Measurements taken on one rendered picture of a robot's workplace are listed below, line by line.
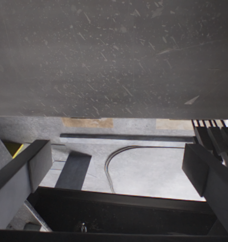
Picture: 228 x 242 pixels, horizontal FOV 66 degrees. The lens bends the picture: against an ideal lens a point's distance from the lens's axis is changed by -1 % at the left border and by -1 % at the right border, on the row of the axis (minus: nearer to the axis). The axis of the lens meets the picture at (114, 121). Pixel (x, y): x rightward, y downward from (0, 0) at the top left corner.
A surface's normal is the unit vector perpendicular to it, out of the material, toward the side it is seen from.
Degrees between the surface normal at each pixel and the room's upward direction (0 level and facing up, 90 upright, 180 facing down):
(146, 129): 0
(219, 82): 0
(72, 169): 90
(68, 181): 90
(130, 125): 0
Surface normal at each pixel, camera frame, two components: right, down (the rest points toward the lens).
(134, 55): -0.15, 0.62
